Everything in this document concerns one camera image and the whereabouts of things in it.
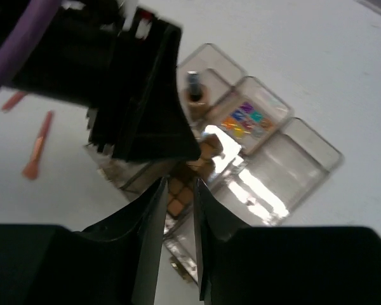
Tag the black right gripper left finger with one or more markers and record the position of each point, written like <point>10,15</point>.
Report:
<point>114,261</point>

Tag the clear three-compartment organizer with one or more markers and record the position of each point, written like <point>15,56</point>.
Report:
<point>261,181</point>

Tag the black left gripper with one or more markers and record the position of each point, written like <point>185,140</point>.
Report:
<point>85,56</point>

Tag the round pink makeup brush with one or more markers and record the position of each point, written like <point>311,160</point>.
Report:
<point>13,101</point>

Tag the glitter eyeshadow palette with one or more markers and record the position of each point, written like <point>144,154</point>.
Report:
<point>246,121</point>

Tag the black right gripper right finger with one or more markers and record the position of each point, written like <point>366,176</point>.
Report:
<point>242,264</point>

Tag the black-cased brown eyeshadow palette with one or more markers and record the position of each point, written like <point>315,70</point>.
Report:
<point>184,173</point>

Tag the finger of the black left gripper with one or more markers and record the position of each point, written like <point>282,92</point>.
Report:
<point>154,126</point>

